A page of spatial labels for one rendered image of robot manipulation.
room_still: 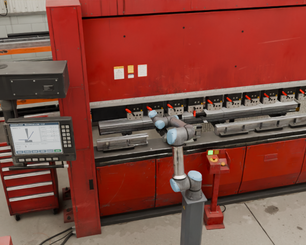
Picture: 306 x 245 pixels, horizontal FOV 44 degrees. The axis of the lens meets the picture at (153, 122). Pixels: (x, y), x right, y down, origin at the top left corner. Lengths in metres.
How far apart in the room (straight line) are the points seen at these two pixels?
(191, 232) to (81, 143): 1.25
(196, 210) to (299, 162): 1.65
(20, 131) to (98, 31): 1.03
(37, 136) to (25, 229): 1.64
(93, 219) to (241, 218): 1.59
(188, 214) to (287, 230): 1.35
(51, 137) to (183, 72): 1.37
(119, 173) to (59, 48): 1.39
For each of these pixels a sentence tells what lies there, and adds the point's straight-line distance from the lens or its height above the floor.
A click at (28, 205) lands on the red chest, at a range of 4.25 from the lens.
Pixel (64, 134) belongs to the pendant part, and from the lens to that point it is 2.83.
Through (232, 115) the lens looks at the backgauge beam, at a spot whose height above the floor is 0.93.
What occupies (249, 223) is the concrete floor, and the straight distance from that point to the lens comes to 4.28.
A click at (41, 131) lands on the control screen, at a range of 2.85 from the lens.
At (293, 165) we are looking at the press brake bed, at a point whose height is 0.43.
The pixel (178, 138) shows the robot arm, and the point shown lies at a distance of 2.94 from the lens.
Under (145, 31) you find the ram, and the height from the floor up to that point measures 2.01.
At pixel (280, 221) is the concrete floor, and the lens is 4.40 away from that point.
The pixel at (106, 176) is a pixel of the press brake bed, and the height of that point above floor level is 0.64.
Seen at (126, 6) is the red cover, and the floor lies 2.23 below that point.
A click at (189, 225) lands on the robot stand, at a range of 3.41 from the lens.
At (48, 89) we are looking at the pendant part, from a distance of 2.71.
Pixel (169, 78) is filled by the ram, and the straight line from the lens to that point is 3.49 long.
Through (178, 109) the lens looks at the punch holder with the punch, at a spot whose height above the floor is 1.24.
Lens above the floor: 2.89
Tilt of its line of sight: 29 degrees down
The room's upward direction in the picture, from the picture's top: straight up
